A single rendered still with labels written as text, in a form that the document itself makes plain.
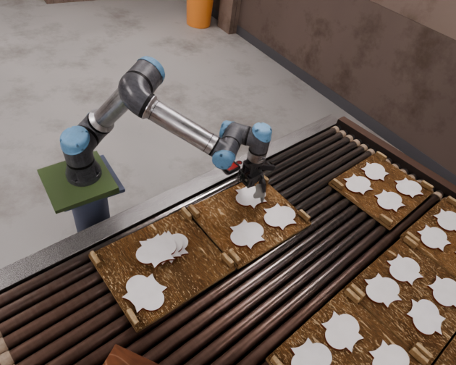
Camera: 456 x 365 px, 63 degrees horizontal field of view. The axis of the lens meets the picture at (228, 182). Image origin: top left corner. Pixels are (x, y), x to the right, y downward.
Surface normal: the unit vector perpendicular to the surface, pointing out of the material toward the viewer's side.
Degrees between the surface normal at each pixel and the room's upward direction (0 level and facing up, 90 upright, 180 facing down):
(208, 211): 0
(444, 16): 90
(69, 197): 4
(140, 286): 0
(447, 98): 90
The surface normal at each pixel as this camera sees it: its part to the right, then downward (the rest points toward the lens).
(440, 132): -0.83, 0.31
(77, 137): 0.06, -0.58
